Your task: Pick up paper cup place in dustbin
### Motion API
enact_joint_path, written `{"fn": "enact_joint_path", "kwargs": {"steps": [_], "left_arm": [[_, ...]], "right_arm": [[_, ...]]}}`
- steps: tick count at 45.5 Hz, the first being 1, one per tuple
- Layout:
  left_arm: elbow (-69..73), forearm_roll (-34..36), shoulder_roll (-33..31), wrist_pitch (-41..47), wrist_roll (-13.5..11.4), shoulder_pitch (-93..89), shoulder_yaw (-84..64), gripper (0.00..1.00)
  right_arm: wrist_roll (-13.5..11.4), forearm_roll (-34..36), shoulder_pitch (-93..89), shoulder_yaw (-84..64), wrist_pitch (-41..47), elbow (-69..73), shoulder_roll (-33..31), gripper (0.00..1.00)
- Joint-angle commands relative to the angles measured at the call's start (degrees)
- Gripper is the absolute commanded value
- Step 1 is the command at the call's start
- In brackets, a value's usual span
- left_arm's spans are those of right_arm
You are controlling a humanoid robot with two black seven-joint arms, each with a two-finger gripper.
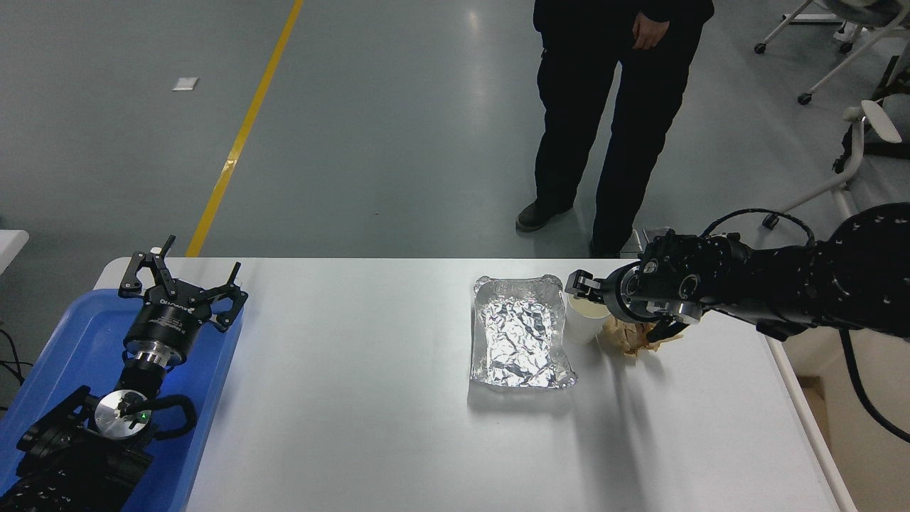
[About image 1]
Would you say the blue plastic tray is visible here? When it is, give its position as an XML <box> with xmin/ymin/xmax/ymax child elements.
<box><xmin>0</xmin><ymin>288</ymin><xmax>245</xmax><ymax>512</ymax></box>

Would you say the person's hand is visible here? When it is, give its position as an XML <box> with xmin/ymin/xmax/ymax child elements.
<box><xmin>633</xmin><ymin>10</ymin><xmax>671</xmax><ymax>50</ymax></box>

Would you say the white frame wheeled chair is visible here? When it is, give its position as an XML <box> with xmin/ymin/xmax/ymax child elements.
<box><xmin>754</xmin><ymin>0</ymin><xmax>910</xmax><ymax>106</ymax></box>

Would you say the white side table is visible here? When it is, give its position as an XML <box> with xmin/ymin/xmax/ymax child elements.
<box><xmin>0</xmin><ymin>230</ymin><xmax>31</xmax><ymax>274</ymax></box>

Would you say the black cable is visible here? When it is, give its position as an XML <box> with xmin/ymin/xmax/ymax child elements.
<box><xmin>0</xmin><ymin>329</ymin><xmax>33</xmax><ymax>413</ymax></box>

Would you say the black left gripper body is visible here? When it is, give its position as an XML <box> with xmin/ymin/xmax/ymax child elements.
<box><xmin>124</xmin><ymin>283</ymin><xmax>214</xmax><ymax>356</ymax></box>

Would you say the person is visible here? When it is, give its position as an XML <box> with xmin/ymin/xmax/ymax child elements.
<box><xmin>515</xmin><ymin>0</ymin><xmax>715</xmax><ymax>258</ymax></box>
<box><xmin>833</xmin><ymin>53</ymin><xmax>910</xmax><ymax>175</ymax></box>

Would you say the white paper cup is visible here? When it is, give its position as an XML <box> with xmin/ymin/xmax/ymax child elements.
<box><xmin>564</xmin><ymin>290</ymin><xmax>614</xmax><ymax>346</ymax></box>

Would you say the crumpled tan paper ball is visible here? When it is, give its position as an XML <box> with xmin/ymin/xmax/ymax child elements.
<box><xmin>601</xmin><ymin>315</ymin><xmax>683</xmax><ymax>358</ymax></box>

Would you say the white chair with grey seat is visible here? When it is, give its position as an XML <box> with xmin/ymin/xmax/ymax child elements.
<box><xmin>762</xmin><ymin>100</ymin><xmax>910</xmax><ymax>230</ymax></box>

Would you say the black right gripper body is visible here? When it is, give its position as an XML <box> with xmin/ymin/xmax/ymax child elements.
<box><xmin>608</xmin><ymin>262</ymin><xmax>642</xmax><ymax>322</ymax></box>

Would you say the crumpled foil tray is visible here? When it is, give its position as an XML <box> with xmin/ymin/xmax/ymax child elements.
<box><xmin>469</xmin><ymin>274</ymin><xmax>578</xmax><ymax>390</ymax></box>

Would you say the large pale bin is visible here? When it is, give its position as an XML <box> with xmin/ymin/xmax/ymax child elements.
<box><xmin>764</xmin><ymin>324</ymin><xmax>910</xmax><ymax>512</ymax></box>

